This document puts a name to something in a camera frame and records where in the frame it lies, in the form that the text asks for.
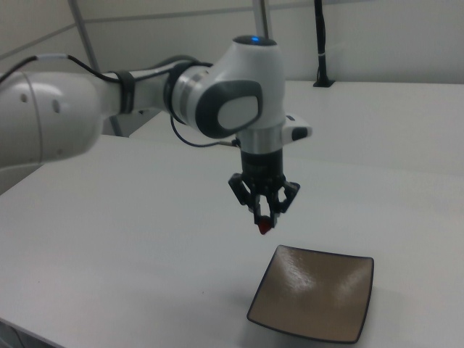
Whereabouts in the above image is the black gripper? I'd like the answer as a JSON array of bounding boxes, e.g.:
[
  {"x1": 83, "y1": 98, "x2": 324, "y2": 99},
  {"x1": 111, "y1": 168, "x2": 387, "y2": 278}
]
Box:
[{"x1": 227, "y1": 148, "x2": 302, "y2": 229}]

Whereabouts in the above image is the square brown ceramic plate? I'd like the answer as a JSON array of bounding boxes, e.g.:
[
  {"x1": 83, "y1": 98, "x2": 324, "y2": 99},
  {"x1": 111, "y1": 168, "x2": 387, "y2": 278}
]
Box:
[{"x1": 246, "y1": 244, "x2": 375, "y2": 344}]

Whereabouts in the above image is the black pole with white band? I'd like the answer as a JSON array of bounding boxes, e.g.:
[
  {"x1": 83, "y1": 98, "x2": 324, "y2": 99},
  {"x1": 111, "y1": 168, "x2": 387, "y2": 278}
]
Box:
[{"x1": 312, "y1": 0, "x2": 336, "y2": 88}]

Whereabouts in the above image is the black cable strap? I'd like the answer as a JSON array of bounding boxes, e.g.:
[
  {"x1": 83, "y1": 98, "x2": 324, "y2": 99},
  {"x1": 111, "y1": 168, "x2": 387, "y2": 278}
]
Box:
[{"x1": 115, "y1": 70, "x2": 138, "y2": 114}]

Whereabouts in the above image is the grey metal partition post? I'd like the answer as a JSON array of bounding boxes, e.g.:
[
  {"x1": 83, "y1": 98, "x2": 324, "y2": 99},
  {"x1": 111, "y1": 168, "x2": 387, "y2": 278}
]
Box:
[
  {"x1": 258, "y1": 0, "x2": 271, "y2": 39},
  {"x1": 68, "y1": 0, "x2": 101, "y2": 73}
]

